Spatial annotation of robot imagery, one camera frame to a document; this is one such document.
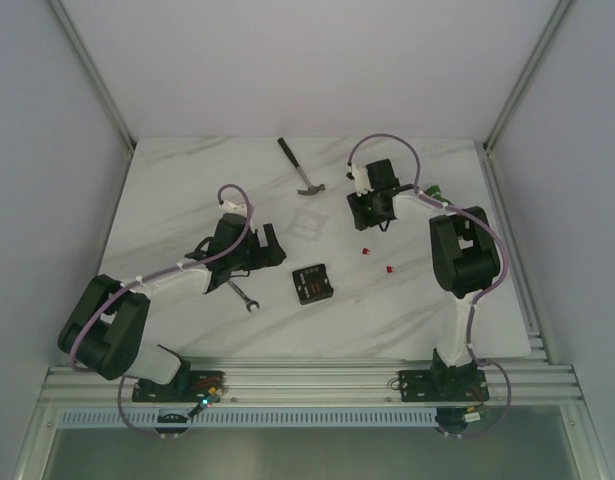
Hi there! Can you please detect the black handled claw hammer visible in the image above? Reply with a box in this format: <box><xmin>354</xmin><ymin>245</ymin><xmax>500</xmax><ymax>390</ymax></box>
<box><xmin>277</xmin><ymin>138</ymin><xmax>326</xmax><ymax>196</ymax></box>

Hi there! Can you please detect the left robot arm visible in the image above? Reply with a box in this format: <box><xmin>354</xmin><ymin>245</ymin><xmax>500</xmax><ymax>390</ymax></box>
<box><xmin>57</xmin><ymin>213</ymin><xmax>286</xmax><ymax>402</ymax></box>

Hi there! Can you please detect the silver combination wrench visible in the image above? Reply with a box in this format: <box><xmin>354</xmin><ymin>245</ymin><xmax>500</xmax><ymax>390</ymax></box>
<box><xmin>227</xmin><ymin>280</ymin><xmax>260</xmax><ymax>313</ymax></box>

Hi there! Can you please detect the clear fuse box cover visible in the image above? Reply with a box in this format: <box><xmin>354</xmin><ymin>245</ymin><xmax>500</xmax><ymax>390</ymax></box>
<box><xmin>287</xmin><ymin>209</ymin><xmax>329</xmax><ymax>242</ymax></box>

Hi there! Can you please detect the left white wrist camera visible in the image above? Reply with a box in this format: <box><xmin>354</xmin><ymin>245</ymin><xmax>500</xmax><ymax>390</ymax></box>
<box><xmin>219</xmin><ymin>200</ymin><xmax>249</xmax><ymax>217</ymax></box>

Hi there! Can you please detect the aluminium corner post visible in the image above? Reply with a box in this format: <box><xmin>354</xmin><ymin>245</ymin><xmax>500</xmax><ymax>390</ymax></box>
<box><xmin>47</xmin><ymin>0</ymin><xmax>137</xmax><ymax>153</ymax></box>
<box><xmin>483</xmin><ymin>0</ymin><xmax>576</xmax><ymax>155</ymax></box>

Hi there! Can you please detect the slotted grey cable duct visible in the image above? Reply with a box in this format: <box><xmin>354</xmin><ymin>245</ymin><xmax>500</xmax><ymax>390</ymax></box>
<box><xmin>56</xmin><ymin>408</ymin><xmax>441</xmax><ymax>429</ymax></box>

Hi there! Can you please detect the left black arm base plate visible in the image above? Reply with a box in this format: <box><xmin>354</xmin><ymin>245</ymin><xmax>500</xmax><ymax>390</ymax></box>
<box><xmin>131</xmin><ymin>370</ymin><xmax>224</xmax><ymax>403</ymax></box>

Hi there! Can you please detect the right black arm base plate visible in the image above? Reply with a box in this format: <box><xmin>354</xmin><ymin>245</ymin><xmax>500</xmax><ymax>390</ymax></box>
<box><xmin>398</xmin><ymin>369</ymin><xmax>490</xmax><ymax>403</ymax></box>

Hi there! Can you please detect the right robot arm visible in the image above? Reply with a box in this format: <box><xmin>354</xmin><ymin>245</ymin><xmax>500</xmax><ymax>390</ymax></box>
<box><xmin>347</xmin><ymin>159</ymin><xmax>508</xmax><ymax>399</ymax></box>

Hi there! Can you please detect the green red plastic connector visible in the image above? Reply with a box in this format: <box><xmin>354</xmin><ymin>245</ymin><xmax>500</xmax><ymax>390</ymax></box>
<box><xmin>423</xmin><ymin>185</ymin><xmax>452</xmax><ymax>209</ymax></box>

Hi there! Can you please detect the aluminium front rail frame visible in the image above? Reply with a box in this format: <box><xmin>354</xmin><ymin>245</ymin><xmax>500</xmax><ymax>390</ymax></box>
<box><xmin>38</xmin><ymin>357</ymin><xmax>584</xmax><ymax>407</ymax></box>

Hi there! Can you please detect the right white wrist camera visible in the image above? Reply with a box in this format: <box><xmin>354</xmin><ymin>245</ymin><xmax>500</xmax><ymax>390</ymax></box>
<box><xmin>346</xmin><ymin>163</ymin><xmax>372</xmax><ymax>196</ymax></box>

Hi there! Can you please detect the black fuse box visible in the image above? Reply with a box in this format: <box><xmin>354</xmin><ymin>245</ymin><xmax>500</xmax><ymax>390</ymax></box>
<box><xmin>292</xmin><ymin>264</ymin><xmax>334</xmax><ymax>306</ymax></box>

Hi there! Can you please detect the left aluminium corner post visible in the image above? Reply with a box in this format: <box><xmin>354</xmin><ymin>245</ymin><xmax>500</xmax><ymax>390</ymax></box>
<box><xmin>47</xmin><ymin>0</ymin><xmax>137</xmax><ymax>153</ymax></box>

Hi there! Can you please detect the right aluminium corner post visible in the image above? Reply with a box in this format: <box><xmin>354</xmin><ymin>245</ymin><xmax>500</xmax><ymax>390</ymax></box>
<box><xmin>483</xmin><ymin>0</ymin><xmax>576</xmax><ymax>155</ymax></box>

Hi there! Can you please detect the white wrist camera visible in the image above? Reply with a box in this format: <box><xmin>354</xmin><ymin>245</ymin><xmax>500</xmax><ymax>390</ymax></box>
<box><xmin>219</xmin><ymin>200</ymin><xmax>249</xmax><ymax>217</ymax></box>
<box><xmin>346</xmin><ymin>163</ymin><xmax>372</xmax><ymax>196</ymax></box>

